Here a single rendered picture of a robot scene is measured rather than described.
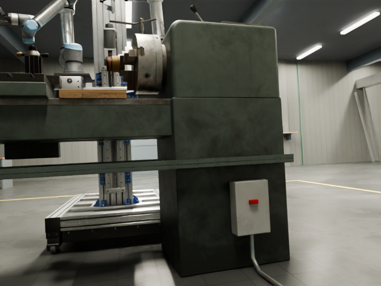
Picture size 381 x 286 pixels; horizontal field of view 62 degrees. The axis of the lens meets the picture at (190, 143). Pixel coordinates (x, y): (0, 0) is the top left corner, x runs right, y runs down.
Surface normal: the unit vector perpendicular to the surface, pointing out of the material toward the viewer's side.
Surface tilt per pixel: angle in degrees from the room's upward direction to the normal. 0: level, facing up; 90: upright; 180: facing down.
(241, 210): 90
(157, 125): 90
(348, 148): 90
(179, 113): 90
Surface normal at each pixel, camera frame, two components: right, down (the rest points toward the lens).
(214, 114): 0.28, -0.04
